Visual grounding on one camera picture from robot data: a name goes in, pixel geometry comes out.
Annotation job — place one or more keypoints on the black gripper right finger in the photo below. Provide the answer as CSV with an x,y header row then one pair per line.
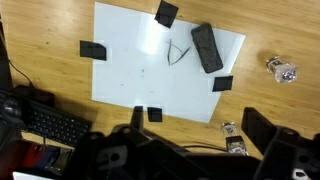
x,y
258,128

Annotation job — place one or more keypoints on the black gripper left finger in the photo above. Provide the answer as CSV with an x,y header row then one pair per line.
x,y
136,116

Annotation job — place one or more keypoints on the black felt eraser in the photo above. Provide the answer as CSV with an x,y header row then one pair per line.
x,y
207,48

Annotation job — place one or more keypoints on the small white whiteboard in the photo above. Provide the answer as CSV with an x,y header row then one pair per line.
x,y
140,73

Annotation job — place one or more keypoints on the black square weight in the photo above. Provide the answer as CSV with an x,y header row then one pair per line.
x,y
222,83
166,14
154,114

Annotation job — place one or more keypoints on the small shiny metal object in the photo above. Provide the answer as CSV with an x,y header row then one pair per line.
x,y
283,70

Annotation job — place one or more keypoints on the small black block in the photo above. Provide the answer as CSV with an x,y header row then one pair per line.
x,y
91,50

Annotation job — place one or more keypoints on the black computer keyboard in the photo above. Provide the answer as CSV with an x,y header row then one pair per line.
x,y
53,123

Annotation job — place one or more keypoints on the red box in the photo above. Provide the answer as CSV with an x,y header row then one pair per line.
x,y
20,156

